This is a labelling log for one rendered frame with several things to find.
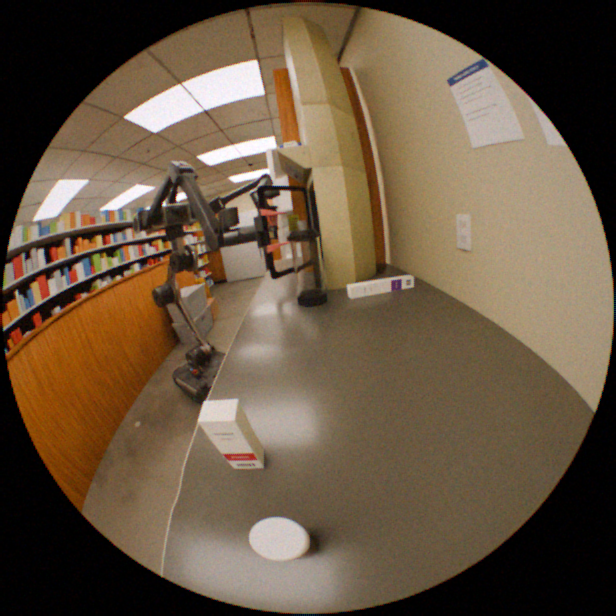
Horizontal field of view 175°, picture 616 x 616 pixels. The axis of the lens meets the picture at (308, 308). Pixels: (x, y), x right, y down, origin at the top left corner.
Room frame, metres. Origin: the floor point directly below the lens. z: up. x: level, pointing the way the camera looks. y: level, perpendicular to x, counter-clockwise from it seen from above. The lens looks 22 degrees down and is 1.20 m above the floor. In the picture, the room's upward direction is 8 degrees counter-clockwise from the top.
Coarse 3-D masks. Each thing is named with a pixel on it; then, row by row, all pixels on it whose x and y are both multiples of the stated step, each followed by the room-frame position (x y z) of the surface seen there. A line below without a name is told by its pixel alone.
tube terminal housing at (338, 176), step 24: (312, 120) 0.80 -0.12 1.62; (336, 120) 0.82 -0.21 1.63; (312, 144) 0.80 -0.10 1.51; (336, 144) 0.80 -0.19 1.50; (360, 144) 0.94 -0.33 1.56; (312, 168) 0.80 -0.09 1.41; (336, 168) 0.80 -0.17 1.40; (360, 168) 0.91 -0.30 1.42; (336, 192) 0.80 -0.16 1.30; (360, 192) 0.88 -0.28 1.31; (336, 216) 0.80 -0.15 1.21; (360, 216) 0.86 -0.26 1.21; (336, 240) 0.80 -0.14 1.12; (360, 240) 0.85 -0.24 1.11; (336, 264) 0.80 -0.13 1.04; (360, 264) 0.84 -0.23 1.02; (336, 288) 0.80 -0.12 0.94
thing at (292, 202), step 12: (264, 192) 0.90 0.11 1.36; (276, 192) 0.95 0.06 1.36; (288, 192) 1.01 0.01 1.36; (300, 192) 1.07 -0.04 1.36; (276, 204) 0.94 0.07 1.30; (288, 204) 1.00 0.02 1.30; (300, 204) 1.06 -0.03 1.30; (276, 216) 0.94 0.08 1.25; (288, 216) 0.99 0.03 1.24; (300, 216) 1.05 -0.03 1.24; (288, 228) 0.98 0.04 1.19; (276, 240) 0.92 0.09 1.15; (276, 252) 0.91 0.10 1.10; (288, 252) 0.97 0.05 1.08; (276, 264) 0.91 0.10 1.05; (288, 264) 0.96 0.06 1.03
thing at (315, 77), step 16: (288, 32) 0.80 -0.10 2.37; (304, 32) 0.81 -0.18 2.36; (320, 32) 0.90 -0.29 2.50; (288, 48) 0.85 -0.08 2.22; (304, 48) 0.81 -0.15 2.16; (320, 48) 0.85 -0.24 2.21; (288, 64) 1.02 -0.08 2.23; (304, 64) 0.81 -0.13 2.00; (320, 64) 0.81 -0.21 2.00; (336, 64) 0.93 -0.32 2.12; (304, 80) 0.80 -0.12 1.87; (320, 80) 0.81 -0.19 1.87; (336, 80) 0.89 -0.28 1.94; (304, 96) 0.80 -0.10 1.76; (320, 96) 0.81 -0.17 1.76; (336, 96) 0.86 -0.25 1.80; (352, 112) 0.94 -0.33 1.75
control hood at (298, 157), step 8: (280, 152) 0.80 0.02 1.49; (288, 152) 0.80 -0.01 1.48; (296, 152) 0.80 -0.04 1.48; (304, 152) 0.80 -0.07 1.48; (280, 160) 0.92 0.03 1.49; (288, 160) 0.84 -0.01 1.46; (296, 160) 0.80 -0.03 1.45; (304, 160) 0.80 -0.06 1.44; (296, 168) 0.88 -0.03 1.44; (304, 168) 0.81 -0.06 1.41; (304, 176) 0.94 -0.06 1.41
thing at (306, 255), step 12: (300, 240) 0.66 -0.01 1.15; (312, 240) 0.66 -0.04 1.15; (300, 252) 0.66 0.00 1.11; (312, 252) 0.66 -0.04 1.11; (300, 264) 0.66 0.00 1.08; (312, 264) 0.66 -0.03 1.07; (300, 276) 0.66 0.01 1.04; (312, 276) 0.65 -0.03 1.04; (300, 288) 0.67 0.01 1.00; (312, 288) 0.65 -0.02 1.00; (324, 288) 0.68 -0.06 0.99
